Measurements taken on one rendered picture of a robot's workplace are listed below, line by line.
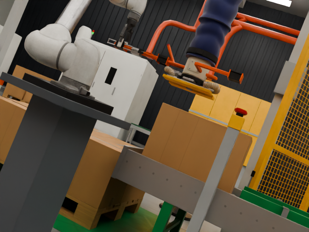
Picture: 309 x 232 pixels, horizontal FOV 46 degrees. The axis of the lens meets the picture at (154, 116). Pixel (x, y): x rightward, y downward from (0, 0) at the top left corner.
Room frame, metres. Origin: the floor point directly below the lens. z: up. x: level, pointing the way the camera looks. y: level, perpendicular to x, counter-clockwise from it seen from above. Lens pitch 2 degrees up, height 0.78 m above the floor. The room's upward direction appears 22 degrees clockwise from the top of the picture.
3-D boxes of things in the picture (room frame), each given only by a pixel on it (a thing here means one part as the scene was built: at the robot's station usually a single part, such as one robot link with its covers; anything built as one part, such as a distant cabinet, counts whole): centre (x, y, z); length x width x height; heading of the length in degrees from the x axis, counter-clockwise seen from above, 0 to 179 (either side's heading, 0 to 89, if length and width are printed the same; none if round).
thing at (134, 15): (2.70, 0.42, 1.48); 0.09 x 0.09 x 0.06
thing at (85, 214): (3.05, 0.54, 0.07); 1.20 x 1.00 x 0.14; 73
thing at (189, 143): (2.46, -0.36, 0.75); 0.60 x 0.40 x 0.40; 73
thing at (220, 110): (9.95, -1.98, 1.24); 2.22 x 0.91 x 2.48; 76
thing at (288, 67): (3.21, -1.00, 1.62); 0.20 x 0.05 x 0.30; 73
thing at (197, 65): (2.47, 0.07, 1.25); 0.93 x 0.30 x 0.04; 74
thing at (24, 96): (9.66, 3.10, 0.45); 1.21 x 1.02 x 0.90; 76
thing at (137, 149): (2.56, -0.01, 0.58); 0.70 x 0.03 x 0.06; 163
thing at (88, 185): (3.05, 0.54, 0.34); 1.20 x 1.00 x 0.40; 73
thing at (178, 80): (2.44, -0.12, 1.14); 0.34 x 0.10 x 0.05; 74
